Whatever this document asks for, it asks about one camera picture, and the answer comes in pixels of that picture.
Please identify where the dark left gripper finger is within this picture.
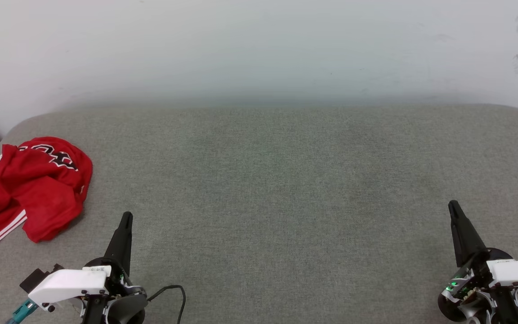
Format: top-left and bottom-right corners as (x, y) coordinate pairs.
(103, 212), (128, 271)
(118, 212), (134, 276)

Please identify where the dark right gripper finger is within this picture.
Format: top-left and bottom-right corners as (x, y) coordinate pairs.
(453, 200), (489, 259)
(448, 200), (472, 268)

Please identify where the teal left cable connector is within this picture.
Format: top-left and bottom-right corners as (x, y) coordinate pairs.
(6, 300), (39, 324)

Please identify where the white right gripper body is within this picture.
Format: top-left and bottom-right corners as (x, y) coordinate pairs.
(438, 247), (518, 324)

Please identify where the red Bulls basketball jersey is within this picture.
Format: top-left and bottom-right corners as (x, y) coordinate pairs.
(0, 136), (94, 255)

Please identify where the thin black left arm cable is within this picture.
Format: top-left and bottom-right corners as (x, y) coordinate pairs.
(147, 285), (187, 324)

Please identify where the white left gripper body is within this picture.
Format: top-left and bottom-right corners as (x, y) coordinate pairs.
(28, 256), (148, 324)

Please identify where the grey fabric sofa cushion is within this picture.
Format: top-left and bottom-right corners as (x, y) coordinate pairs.
(0, 104), (518, 324)

